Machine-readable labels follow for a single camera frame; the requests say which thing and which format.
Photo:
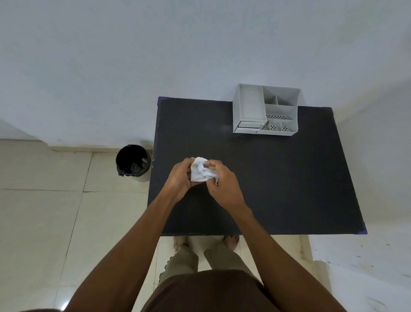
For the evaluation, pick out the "person's foot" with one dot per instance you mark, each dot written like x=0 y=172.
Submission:
x=180 y=244
x=232 y=241

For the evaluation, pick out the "grey desk organizer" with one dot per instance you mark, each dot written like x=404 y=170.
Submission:
x=252 y=103

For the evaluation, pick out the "olive green trousers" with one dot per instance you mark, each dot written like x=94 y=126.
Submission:
x=224 y=257

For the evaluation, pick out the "white paper wrapper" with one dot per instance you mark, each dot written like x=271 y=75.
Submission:
x=199 y=172

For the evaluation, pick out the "crumpled trash in bin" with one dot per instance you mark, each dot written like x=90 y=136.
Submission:
x=140 y=166

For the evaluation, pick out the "brown shirt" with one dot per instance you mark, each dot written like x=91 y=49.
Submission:
x=208 y=292

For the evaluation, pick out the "person's left hand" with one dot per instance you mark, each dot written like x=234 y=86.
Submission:
x=179 y=180

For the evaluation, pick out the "person's left forearm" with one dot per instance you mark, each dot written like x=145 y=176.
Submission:
x=128 y=254

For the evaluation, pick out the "person's right hand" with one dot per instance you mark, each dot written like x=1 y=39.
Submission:
x=226 y=189

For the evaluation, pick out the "person's right forearm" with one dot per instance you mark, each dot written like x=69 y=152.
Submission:
x=282 y=263

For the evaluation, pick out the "black trash bin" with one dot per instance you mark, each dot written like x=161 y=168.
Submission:
x=126 y=160

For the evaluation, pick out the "person's left foot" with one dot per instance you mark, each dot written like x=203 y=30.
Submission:
x=180 y=244

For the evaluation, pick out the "person's right foot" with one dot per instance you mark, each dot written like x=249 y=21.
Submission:
x=232 y=241

